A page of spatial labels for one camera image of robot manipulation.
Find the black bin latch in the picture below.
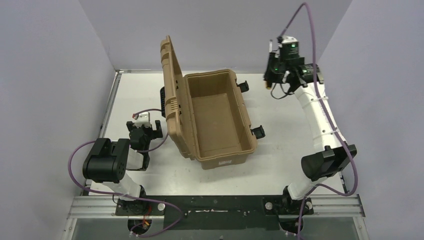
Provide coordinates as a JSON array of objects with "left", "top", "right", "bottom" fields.
[
  {"left": 236, "top": 81, "right": 250, "bottom": 93},
  {"left": 250, "top": 125, "right": 266, "bottom": 140}
]

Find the yellow black handled screwdriver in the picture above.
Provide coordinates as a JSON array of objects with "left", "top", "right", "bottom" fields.
[{"left": 264, "top": 39, "right": 273, "bottom": 90}]

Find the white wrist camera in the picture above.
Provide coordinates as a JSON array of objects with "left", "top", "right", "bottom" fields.
[
  {"left": 132, "top": 112, "right": 152, "bottom": 128},
  {"left": 276, "top": 35, "right": 298, "bottom": 45}
]

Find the thin black wrist wire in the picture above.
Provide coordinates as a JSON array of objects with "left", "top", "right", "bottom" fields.
[{"left": 270, "top": 79, "right": 296, "bottom": 101}]

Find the tan plastic storage bin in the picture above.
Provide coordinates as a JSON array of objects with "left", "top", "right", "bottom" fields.
[{"left": 185, "top": 69, "right": 258, "bottom": 170}]

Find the black lid handle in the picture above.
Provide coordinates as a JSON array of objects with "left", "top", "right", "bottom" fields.
[{"left": 159, "top": 86, "right": 166, "bottom": 118}]

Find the tan hinged bin lid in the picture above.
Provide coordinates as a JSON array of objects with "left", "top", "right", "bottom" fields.
[{"left": 160, "top": 35, "right": 195, "bottom": 160}]

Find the aluminium front frame rail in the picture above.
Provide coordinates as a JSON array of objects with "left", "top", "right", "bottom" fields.
[{"left": 67, "top": 194, "right": 365, "bottom": 220}]

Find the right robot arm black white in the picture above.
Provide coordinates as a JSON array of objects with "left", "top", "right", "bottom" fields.
[{"left": 263, "top": 37, "right": 357, "bottom": 215}]

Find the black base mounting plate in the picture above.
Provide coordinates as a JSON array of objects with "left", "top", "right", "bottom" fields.
[{"left": 115, "top": 193, "right": 314, "bottom": 232}]

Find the black bin latch upper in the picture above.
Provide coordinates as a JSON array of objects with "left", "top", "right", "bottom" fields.
[{"left": 236, "top": 81, "right": 250, "bottom": 93}]

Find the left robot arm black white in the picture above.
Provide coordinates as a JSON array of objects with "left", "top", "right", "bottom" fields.
[{"left": 82, "top": 120, "right": 164, "bottom": 216}]

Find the black bin latch lower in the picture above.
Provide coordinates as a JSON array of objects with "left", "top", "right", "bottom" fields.
[{"left": 250, "top": 125, "right": 266, "bottom": 140}]

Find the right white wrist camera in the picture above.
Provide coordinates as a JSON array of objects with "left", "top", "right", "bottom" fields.
[{"left": 276, "top": 35, "right": 298, "bottom": 45}]

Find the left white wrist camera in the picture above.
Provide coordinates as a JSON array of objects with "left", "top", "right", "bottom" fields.
[{"left": 132, "top": 112, "right": 152, "bottom": 128}]

